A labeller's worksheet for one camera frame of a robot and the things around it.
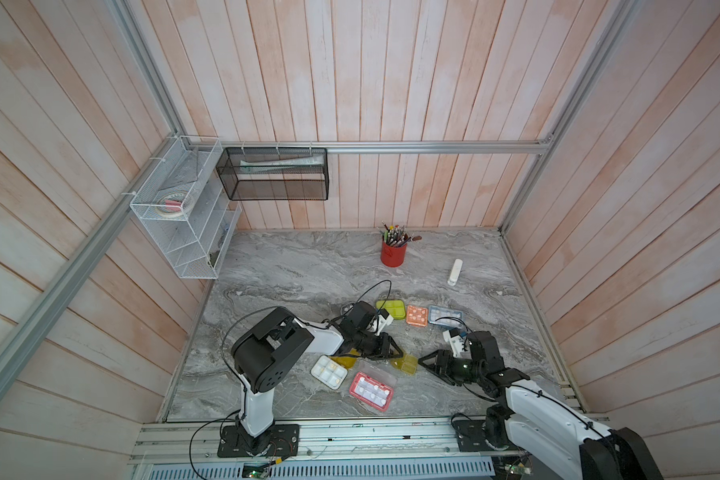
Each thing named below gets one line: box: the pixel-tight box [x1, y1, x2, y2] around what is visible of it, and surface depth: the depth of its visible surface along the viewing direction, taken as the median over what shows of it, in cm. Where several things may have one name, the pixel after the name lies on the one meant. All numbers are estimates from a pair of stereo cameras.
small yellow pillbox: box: [390, 353, 419, 375], surface depth 87 cm
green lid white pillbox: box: [376, 299, 406, 320], surface depth 98 cm
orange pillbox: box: [406, 305, 428, 327], surface depth 97 cm
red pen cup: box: [380, 241, 408, 267], surface depth 111 cm
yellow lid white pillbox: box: [310, 348, 361, 390], surface depth 86 cm
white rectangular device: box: [447, 258, 463, 286], surface depth 106 cm
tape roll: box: [156, 192, 193, 218], surface depth 75 cm
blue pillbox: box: [428, 305, 464, 328], surface depth 97 cm
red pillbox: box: [350, 372, 393, 411], surface depth 82 cm
